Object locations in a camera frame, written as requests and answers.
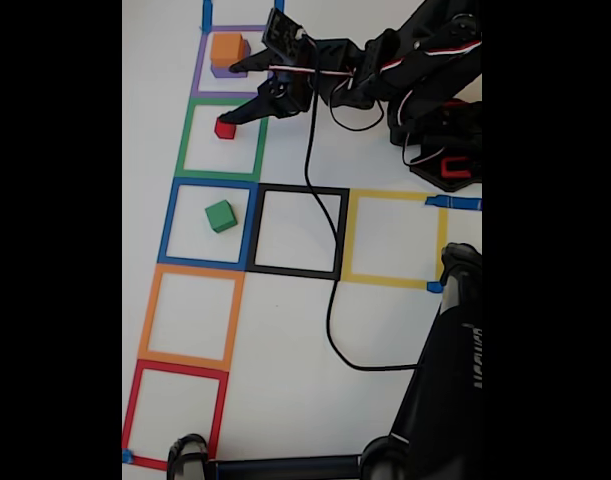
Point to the black gripper camera board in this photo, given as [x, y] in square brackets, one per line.
[285, 35]

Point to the black square frame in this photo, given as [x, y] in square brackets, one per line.
[252, 230]

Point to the black camera tripod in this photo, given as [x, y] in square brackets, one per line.
[445, 375]

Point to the blue tape strip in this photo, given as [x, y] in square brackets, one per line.
[434, 287]
[207, 15]
[127, 456]
[455, 203]
[279, 4]

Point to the red square frame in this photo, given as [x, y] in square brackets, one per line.
[131, 410]

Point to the blue square frame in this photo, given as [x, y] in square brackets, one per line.
[166, 225]

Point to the small red cube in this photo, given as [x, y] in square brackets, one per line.
[224, 130]

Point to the yellow square frame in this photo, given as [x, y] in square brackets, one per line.
[349, 235]

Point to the green square frame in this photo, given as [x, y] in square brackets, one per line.
[182, 145]

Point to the purple cube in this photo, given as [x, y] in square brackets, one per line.
[220, 72]

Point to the red printed clamp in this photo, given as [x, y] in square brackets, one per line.
[455, 170]
[457, 105]

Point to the orange square frame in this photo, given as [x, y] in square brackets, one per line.
[147, 320]

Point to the green cube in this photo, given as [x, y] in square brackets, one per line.
[220, 216]

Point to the orange cube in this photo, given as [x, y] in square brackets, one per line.
[227, 50]

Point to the purple square frame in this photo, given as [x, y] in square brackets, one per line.
[199, 70]

